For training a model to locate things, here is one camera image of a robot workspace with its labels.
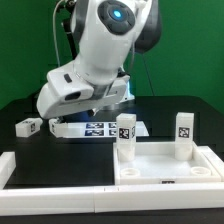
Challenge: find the white U-shaped fence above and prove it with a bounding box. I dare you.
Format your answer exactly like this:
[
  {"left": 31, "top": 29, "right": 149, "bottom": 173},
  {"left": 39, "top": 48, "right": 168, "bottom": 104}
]
[{"left": 0, "top": 152, "right": 224, "bottom": 216}]

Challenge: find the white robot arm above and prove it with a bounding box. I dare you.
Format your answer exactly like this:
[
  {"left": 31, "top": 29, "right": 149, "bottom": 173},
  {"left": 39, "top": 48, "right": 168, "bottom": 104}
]
[{"left": 37, "top": 0, "right": 161, "bottom": 119}]

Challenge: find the white cable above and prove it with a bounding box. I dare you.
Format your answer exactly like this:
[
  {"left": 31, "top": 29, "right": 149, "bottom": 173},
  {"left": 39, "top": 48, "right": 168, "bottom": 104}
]
[{"left": 52, "top": 0, "right": 66, "bottom": 68}]

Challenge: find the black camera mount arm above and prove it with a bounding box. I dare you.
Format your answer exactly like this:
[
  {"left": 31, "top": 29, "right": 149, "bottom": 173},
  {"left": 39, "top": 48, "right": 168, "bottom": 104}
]
[{"left": 62, "top": 0, "right": 77, "bottom": 59}]

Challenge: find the white tag sheet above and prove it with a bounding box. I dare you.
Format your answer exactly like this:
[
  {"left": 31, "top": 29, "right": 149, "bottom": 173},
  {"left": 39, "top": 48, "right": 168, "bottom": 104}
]
[{"left": 65, "top": 121, "right": 149, "bottom": 138}]

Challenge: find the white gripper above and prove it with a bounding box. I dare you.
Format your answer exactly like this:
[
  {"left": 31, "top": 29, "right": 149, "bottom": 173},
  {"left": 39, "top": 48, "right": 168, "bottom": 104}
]
[{"left": 37, "top": 63, "right": 129, "bottom": 119}]

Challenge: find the white square tabletop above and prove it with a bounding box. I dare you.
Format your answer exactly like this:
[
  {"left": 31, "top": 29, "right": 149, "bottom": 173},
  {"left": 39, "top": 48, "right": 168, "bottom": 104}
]
[{"left": 113, "top": 142, "right": 224, "bottom": 185}]

